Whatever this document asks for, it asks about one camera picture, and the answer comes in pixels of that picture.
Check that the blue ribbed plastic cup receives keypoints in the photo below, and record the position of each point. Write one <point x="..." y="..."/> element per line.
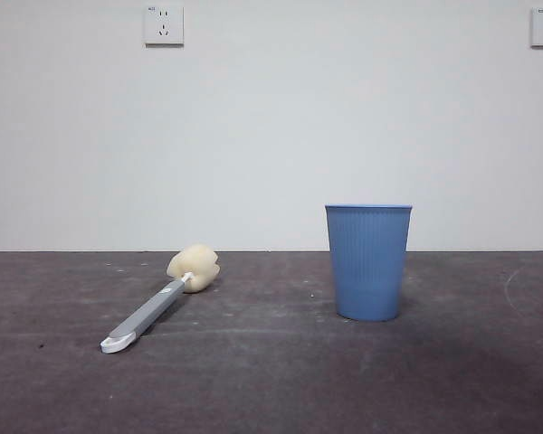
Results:
<point x="367" y="267"/>

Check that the cup brush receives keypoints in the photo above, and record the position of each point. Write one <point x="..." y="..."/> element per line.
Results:
<point x="147" y="314"/>

